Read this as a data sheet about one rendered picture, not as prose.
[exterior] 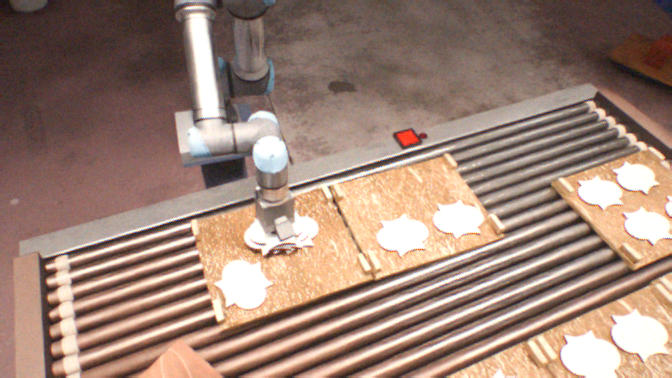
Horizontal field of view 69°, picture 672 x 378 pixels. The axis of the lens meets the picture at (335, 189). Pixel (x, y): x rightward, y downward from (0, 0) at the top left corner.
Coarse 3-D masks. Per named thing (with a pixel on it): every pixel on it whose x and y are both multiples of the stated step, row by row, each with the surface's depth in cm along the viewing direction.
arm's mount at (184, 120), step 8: (232, 104) 179; (184, 112) 175; (192, 112) 175; (176, 120) 172; (184, 120) 172; (192, 120) 172; (240, 120) 173; (184, 128) 169; (184, 136) 166; (184, 144) 164; (184, 152) 161; (184, 160) 163; (192, 160) 164; (200, 160) 165
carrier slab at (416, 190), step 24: (408, 168) 158; (432, 168) 159; (360, 192) 150; (384, 192) 151; (408, 192) 151; (432, 192) 152; (456, 192) 152; (360, 216) 144; (384, 216) 144; (408, 216) 145; (432, 216) 145; (360, 240) 138; (432, 240) 139; (456, 240) 140; (480, 240) 140; (384, 264) 133; (408, 264) 134
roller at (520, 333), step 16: (640, 272) 137; (656, 272) 137; (608, 288) 133; (624, 288) 134; (576, 304) 129; (592, 304) 130; (528, 320) 127; (544, 320) 126; (560, 320) 127; (496, 336) 123; (512, 336) 123; (528, 336) 124; (464, 352) 119; (480, 352) 120; (496, 352) 121; (432, 368) 116; (448, 368) 117; (464, 368) 119
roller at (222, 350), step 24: (576, 216) 150; (504, 240) 142; (528, 240) 146; (432, 264) 136; (456, 264) 137; (384, 288) 130; (312, 312) 125; (336, 312) 126; (240, 336) 120; (264, 336) 120; (216, 360) 117
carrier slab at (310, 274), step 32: (320, 192) 150; (224, 224) 140; (320, 224) 142; (224, 256) 133; (256, 256) 133; (288, 256) 134; (320, 256) 134; (352, 256) 135; (288, 288) 127; (320, 288) 128; (256, 320) 122
